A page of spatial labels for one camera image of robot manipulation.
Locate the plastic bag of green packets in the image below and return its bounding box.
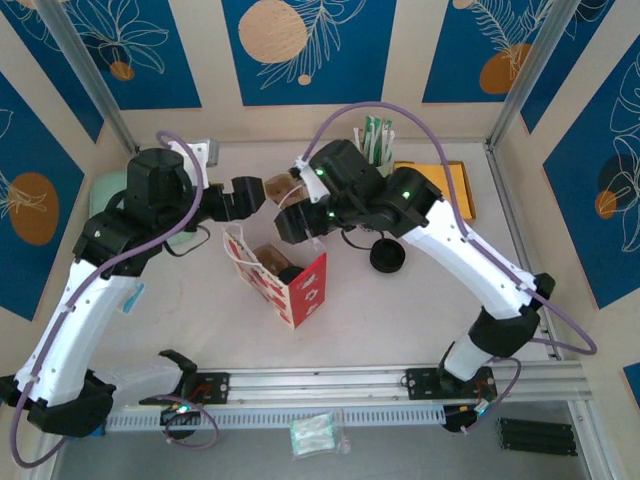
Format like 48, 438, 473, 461
288, 410, 337, 457

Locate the green paper stick packet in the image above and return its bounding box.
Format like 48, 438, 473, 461
375, 117, 389, 166
363, 115, 379, 156

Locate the cardboard cup carrier stack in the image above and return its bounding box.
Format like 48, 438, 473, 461
264, 172, 304, 206

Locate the stack of black cup lids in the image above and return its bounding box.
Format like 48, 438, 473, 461
368, 238, 406, 274

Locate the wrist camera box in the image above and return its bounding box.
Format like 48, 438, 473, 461
167, 138, 221, 169
294, 157, 331, 204

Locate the small electronics board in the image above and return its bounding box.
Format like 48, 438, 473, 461
442, 399, 496, 435
159, 403, 202, 427

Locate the brown cardboard napkin tray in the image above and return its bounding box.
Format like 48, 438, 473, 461
392, 158, 478, 222

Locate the white slotted cable duct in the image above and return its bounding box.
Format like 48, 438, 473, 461
107, 405, 447, 434

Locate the aluminium frame post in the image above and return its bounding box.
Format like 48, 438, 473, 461
34, 0, 142, 157
485, 0, 586, 152

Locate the aluminium table side rail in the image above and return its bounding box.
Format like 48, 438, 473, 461
483, 142, 564, 362

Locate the mint green fabric lunch bag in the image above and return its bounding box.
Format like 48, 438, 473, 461
88, 169, 199, 257

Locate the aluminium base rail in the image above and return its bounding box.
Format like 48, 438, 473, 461
99, 360, 594, 415

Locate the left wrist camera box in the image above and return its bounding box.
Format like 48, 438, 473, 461
167, 138, 221, 169

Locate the small clear plastic bag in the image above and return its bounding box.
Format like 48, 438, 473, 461
333, 424, 353, 456

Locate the aluminium frame strut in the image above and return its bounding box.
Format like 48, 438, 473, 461
568, 401, 612, 480

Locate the red white paper bag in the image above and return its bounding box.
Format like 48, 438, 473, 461
222, 185, 329, 330

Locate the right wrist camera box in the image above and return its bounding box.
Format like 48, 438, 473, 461
294, 157, 331, 204

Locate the black ribbed block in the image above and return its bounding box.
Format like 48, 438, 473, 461
496, 417, 579, 457

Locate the yellow paper napkin stack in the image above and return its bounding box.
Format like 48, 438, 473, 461
393, 160, 475, 221

